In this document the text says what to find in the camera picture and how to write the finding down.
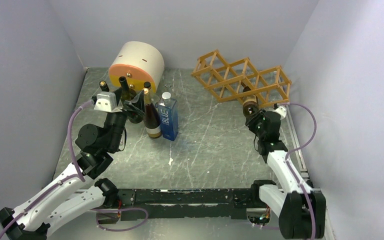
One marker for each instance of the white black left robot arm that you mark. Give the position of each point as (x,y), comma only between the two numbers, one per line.
(79,188)

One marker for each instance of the white orange yellow bread box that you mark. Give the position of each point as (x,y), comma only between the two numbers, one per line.
(139,62)

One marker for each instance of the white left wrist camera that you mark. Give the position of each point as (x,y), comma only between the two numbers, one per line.
(107,102)

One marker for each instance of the clear bottle black cap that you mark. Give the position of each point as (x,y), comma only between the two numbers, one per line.
(104,86)

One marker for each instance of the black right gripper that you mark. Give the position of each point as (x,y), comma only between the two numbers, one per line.
(251,122)

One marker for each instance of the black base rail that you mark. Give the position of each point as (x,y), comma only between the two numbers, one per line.
(233,203)

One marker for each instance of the aluminium frame rail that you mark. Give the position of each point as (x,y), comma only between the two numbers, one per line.
(299,216)

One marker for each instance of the dark bottle gold foil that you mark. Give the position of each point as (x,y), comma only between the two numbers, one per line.
(151,118)

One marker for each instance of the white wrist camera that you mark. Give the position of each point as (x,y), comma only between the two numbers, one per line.
(107,102)
(281,110)

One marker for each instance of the blue labelled clear bottle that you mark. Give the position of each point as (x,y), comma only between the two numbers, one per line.
(168,114)

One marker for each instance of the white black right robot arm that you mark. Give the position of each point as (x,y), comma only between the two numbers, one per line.
(288,179)

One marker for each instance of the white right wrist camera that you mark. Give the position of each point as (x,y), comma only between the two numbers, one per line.
(281,110)

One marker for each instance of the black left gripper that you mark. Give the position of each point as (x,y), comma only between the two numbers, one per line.
(137,105)

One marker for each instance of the dark green wine bottle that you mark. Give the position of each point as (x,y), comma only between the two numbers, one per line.
(127,94)

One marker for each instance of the wooden wine rack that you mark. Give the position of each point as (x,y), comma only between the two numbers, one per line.
(229,81)

